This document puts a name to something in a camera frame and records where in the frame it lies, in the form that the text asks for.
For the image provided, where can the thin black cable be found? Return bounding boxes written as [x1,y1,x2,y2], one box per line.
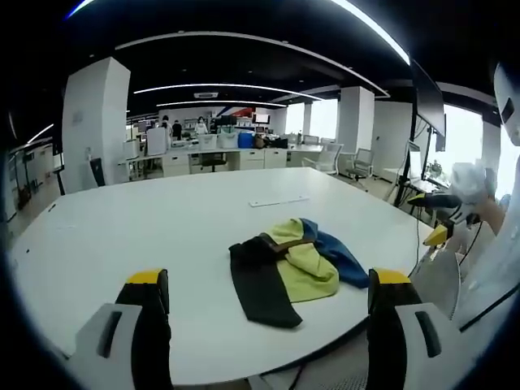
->
[408,219,422,281]

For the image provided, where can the clear storage box green lid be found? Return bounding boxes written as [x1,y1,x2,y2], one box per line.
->
[216,130,241,150]

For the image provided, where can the white table cover plate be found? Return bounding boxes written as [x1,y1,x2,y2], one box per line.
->
[248,195,311,209]

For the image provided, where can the black yellow blue garment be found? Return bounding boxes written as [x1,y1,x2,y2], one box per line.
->
[227,218,370,329]

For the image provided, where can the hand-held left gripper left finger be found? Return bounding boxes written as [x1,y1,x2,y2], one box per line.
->
[67,267,175,390]

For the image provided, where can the grey mesh office chair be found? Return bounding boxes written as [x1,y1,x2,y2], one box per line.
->
[347,147,375,183]

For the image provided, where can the black swivel chair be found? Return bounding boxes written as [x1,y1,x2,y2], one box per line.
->
[199,150,228,174]

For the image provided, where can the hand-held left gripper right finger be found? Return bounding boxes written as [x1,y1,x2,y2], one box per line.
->
[367,266,462,390]

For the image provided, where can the long white office desk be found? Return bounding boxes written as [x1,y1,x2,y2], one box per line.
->
[119,145,304,179]

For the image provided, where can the white board panel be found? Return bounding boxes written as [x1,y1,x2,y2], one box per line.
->
[145,127,168,157]

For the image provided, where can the person's right hand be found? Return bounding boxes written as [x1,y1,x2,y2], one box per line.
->
[473,197,507,237]

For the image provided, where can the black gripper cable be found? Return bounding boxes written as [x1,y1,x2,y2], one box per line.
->
[457,222,483,267]

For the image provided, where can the white worn device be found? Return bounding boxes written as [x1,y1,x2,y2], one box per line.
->
[492,60,520,148]

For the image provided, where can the white office chair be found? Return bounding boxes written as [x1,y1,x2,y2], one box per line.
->
[302,142,345,176]

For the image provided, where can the large black screen on stand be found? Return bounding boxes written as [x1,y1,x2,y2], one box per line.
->
[394,58,448,206]

